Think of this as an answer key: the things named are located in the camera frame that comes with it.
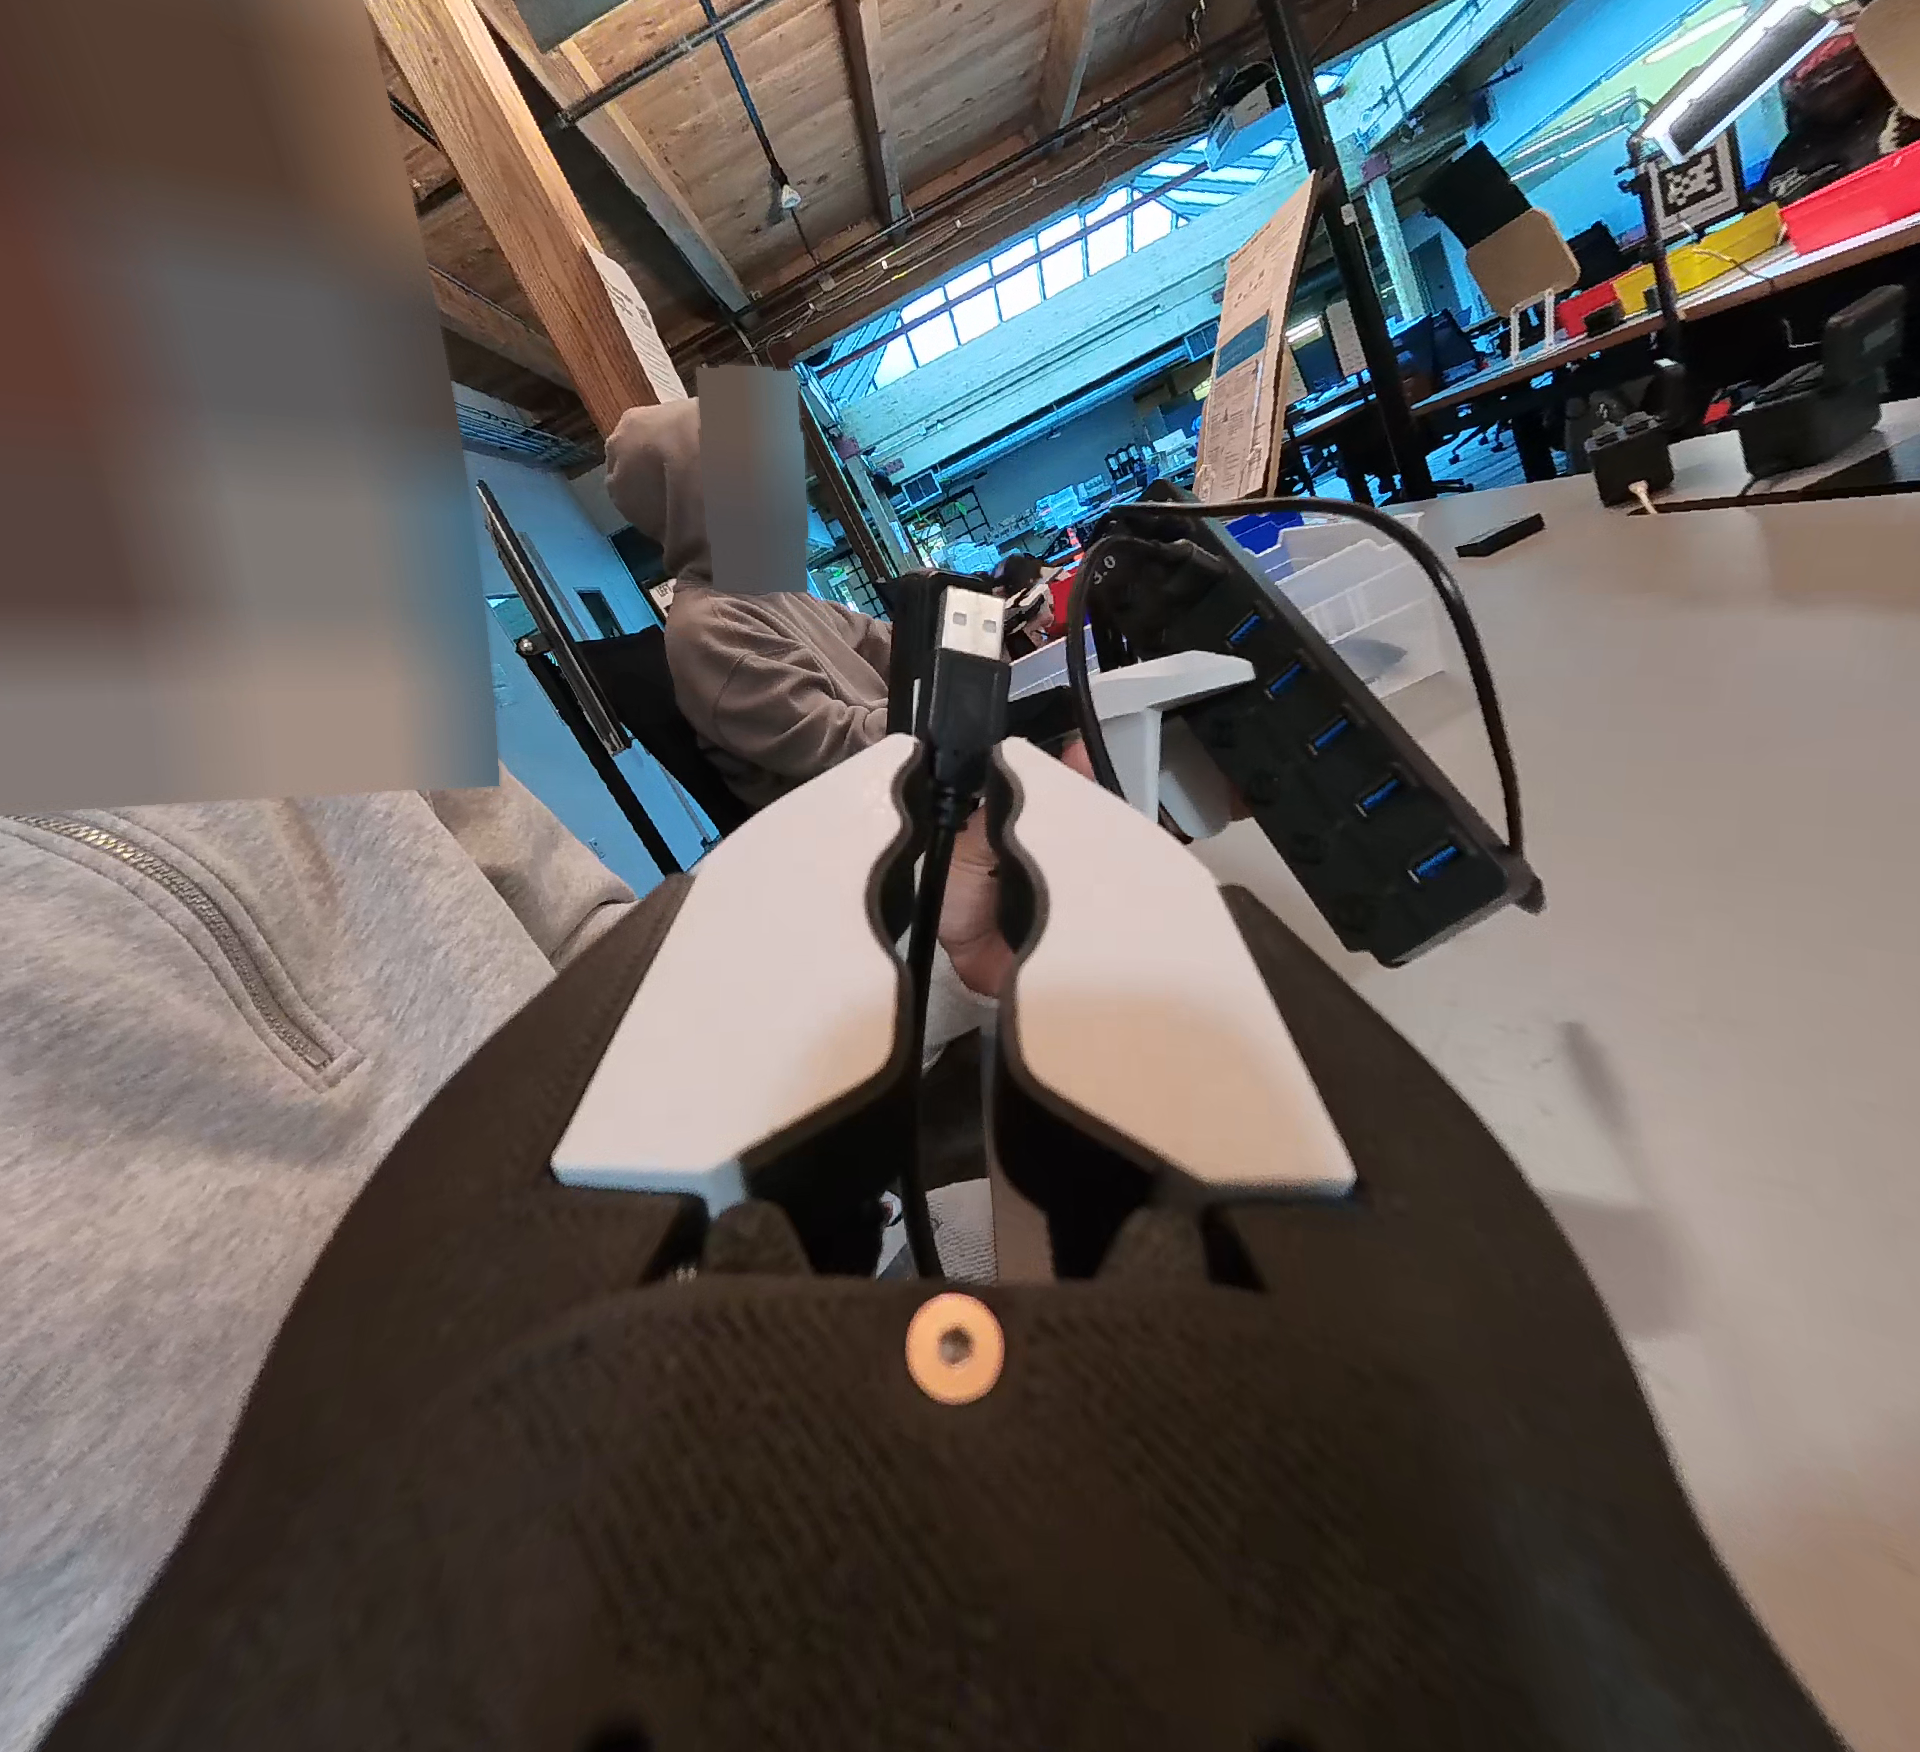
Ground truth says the black USB hub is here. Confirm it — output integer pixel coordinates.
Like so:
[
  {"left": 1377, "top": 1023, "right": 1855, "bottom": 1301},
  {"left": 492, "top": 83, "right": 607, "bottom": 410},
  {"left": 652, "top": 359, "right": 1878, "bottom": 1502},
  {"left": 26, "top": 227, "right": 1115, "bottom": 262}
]
[{"left": 1080, "top": 491, "right": 1545, "bottom": 971}]

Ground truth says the white paper notice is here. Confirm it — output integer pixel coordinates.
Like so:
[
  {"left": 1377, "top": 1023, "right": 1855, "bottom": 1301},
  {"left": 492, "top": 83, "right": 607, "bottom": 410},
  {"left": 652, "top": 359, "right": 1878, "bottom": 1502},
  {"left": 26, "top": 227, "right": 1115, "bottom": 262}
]
[{"left": 582, "top": 245, "right": 698, "bottom": 405}]

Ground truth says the person's grey sweatshirt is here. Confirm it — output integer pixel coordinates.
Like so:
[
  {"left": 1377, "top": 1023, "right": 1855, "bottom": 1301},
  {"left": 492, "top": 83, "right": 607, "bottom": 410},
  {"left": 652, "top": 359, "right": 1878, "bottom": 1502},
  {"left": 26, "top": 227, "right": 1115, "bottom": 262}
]
[{"left": 0, "top": 760, "right": 644, "bottom": 1752}]

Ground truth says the yellow plastic bin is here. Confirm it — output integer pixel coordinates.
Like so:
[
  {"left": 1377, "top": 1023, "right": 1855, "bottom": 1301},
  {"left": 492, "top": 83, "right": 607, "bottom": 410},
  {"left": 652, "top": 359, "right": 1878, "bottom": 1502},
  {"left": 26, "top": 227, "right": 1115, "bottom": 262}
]
[{"left": 1659, "top": 204, "right": 1787, "bottom": 290}]

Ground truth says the small black device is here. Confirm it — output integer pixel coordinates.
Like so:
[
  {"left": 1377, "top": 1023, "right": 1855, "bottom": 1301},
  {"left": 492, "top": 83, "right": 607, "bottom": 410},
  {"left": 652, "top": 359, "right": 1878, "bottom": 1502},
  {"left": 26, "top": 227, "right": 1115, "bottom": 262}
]
[{"left": 1584, "top": 401, "right": 1679, "bottom": 513}]

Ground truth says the person's left hand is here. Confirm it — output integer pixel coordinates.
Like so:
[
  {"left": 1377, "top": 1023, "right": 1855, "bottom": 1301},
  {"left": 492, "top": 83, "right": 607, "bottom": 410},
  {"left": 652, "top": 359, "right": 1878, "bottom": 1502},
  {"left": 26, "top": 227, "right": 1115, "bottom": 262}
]
[{"left": 939, "top": 731, "right": 1102, "bottom": 1000}]

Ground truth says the tall cardboard sign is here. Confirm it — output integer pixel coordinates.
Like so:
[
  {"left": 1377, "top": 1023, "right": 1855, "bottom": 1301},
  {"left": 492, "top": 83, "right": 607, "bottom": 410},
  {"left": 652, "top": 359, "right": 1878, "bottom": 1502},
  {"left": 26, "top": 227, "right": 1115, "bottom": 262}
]
[{"left": 1197, "top": 167, "right": 1330, "bottom": 506}]

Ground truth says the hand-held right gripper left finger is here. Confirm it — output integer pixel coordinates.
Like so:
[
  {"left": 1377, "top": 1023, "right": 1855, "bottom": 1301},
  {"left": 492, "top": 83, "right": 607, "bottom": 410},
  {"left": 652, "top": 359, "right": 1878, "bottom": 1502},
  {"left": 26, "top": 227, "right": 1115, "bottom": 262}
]
[{"left": 551, "top": 731, "right": 922, "bottom": 1216}]

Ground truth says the USB cable with black plug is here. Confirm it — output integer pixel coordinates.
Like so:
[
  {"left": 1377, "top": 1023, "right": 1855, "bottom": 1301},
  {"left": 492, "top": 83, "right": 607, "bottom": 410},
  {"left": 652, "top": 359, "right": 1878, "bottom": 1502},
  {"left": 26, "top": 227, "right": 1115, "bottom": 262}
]
[{"left": 897, "top": 584, "right": 1014, "bottom": 1285}]

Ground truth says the clear plastic divided bin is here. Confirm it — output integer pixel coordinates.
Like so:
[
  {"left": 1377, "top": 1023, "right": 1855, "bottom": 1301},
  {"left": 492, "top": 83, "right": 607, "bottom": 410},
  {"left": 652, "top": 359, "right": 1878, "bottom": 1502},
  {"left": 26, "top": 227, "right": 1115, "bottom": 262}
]
[{"left": 1245, "top": 513, "right": 1445, "bottom": 706}]

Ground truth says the white light bar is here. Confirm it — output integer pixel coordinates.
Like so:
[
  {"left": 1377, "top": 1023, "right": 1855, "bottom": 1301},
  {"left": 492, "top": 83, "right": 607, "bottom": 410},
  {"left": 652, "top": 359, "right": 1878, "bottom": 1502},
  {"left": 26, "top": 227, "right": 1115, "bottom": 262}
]
[{"left": 1638, "top": 0, "right": 1842, "bottom": 161}]

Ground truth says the black chair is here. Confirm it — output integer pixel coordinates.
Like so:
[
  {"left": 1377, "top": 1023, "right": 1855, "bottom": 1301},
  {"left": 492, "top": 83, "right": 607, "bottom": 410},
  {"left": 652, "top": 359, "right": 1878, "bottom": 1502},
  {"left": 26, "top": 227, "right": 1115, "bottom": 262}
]
[{"left": 576, "top": 628, "right": 751, "bottom": 877}]

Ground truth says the large black device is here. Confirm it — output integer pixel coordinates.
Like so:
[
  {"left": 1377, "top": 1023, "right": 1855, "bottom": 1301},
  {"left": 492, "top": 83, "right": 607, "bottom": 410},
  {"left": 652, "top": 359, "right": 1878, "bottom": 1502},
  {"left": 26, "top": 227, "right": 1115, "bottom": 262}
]
[{"left": 1736, "top": 287, "right": 1910, "bottom": 480}]

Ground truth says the black standing panel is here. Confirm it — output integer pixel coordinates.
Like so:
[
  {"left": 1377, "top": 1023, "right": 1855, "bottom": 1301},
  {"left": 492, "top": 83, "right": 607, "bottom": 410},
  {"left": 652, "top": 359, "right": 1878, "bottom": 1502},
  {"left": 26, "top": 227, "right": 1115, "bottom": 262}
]
[{"left": 473, "top": 477, "right": 636, "bottom": 760}]

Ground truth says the red plastic bin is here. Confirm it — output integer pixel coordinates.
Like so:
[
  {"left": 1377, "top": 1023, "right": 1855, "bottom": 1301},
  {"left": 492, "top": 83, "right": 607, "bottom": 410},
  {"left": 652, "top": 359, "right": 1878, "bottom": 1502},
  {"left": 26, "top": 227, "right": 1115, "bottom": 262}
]
[{"left": 1777, "top": 145, "right": 1920, "bottom": 254}]

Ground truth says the grey desk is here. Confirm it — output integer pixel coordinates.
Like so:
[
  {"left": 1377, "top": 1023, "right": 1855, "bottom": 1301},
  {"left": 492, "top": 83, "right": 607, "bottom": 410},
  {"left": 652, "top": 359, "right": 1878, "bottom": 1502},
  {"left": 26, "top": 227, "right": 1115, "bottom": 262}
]
[{"left": 990, "top": 401, "right": 1920, "bottom": 1633}]

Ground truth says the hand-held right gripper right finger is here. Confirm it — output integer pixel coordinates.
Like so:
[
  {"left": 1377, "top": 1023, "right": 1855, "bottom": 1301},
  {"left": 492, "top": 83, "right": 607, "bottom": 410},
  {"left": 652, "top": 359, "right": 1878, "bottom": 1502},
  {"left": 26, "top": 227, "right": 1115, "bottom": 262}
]
[{"left": 982, "top": 736, "right": 1362, "bottom": 1208}]

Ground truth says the black steel post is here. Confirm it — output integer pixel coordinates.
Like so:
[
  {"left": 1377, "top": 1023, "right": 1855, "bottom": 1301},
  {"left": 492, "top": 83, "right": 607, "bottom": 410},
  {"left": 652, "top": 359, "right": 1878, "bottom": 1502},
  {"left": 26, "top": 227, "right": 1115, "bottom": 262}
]
[{"left": 1199, "top": 0, "right": 1442, "bottom": 506}]

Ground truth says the black and white marker tag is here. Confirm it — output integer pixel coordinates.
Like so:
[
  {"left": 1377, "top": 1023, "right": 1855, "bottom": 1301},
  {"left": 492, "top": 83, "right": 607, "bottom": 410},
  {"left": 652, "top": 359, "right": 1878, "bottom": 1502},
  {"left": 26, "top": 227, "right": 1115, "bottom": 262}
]
[{"left": 1646, "top": 125, "right": 1748, "bottom": 240}]

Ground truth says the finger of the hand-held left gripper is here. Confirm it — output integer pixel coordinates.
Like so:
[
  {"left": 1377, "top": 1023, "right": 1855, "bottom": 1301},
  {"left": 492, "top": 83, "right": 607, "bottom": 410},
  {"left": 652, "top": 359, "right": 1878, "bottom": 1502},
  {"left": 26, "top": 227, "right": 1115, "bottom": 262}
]
[{"left": 1049, "top": 655, "right": 1256, "bottom": 842}]

